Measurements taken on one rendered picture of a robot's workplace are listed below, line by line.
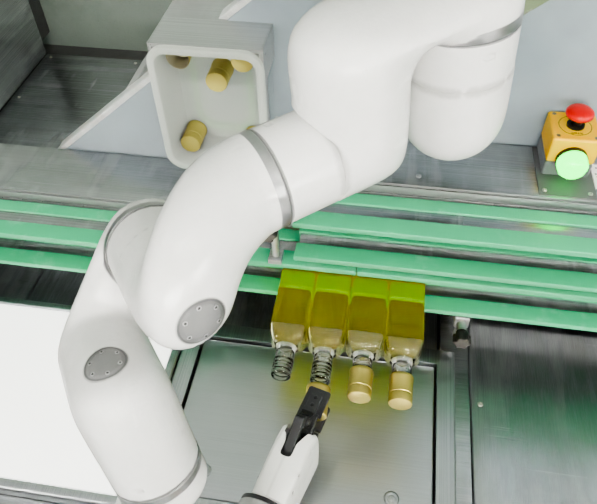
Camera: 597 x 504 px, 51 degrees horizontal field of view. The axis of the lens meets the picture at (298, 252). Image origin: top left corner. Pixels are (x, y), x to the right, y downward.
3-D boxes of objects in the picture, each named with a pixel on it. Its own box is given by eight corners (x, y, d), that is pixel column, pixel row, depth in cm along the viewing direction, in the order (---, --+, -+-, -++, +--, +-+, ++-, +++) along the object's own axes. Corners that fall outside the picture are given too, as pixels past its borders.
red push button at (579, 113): (562, 134, 92) (569, 115, 89) (558, 118, 95) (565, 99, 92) (590, 137, 91) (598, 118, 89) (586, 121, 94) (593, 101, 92)
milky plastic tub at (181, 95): (182, 136, 111) (168, 168, 105) (160, 16, 94) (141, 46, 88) (279, 144, 109) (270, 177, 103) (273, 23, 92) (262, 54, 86)
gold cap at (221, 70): (210, 56, 96) (203, 71, 93) (232, 57, 96) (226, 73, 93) (213, 76, 99) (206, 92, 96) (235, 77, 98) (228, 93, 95)
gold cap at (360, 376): (349, 376, 92) (345, 402, 90) (349, 363, 90) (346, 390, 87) (373, 379, 92) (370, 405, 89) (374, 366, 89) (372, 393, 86)
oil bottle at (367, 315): (356, 260, 109) (343, 365, 95) (358, 238, 105) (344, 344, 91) (389, 264, 108) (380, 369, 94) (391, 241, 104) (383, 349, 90)
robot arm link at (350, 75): (249, 184, 57) (215, 19, 45) (456, 92, 64) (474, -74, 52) (300, 247, 51) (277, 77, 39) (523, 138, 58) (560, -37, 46)
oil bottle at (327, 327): (323, 258, 110) (305, 361, 96) (323, 236, 106) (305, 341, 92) (355, 261, 109) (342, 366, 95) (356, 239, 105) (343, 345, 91)
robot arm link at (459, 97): (404, 78, 69) (394, 175, 58) (408, -43, 59) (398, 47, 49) (495, 79, 67) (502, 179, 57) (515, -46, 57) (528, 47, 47)
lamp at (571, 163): (551, 169, 95) (553, 182, 93) (559, 145, 92) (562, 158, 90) (581, 171, 94) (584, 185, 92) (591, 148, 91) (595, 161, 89)
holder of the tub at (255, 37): (189, 158, 115) (177, 186, 110) (162, 16, 95) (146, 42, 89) (280, 166, 113) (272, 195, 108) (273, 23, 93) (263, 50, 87)
